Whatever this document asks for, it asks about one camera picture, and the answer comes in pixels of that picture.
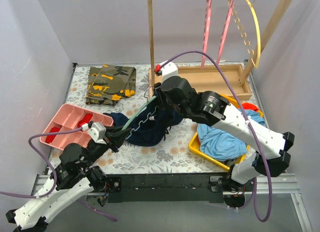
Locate green hanger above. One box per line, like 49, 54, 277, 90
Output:
122, 86, 156, 140

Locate navy blue shorts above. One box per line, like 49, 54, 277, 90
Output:
104, 98, 183, 147

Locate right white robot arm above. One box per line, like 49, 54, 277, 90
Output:
153, 76, 295, 191

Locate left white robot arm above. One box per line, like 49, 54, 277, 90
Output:
6, 122, 130, 232

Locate camouflage shorts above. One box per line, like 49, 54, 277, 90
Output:
85, 64, 137, 106

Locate light blue shorts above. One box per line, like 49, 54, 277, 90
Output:
196, 110, 266, 162

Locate pink hanger right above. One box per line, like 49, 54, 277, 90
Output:
216, 0, 234, 64

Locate pink hanger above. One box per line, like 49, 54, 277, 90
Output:
216, 0, 234, 64
200, 0, 214, 69

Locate yellow hanger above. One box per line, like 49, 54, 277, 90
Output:
227, 0, 262, 68

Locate pink hanger left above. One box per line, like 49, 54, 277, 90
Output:
200, 0, 214, 69

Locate red cloth in tray rear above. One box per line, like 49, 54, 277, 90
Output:
77, 113, 93, 128

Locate red cloth in tray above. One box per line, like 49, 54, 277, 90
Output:
77, 113, 93, 128
45, 126, 61, 144

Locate wooden clothes rack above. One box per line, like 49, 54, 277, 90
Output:
147, 0, 292, 101

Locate pink divided organizer tray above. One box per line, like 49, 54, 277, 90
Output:
39, 104, 114, 150

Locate red cloth in tray front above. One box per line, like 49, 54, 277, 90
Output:
45, 126, 61, 144

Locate yellow plastic tray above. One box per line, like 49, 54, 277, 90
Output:
187, 93, 264, 172

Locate floral table mat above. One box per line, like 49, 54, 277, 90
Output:
66, 65, 221, 174

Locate orange garment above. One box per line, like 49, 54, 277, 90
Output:
242, 102, 260, 112

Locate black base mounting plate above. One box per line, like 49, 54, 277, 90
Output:
77, 172, 256, 205

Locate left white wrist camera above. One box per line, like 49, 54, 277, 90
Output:
81, 121, 107, 145

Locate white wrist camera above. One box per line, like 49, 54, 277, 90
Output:
81, 121, 107, 145
154, 61, 178, 82

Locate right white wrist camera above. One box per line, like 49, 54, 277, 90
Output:
154, 61, 178, 82

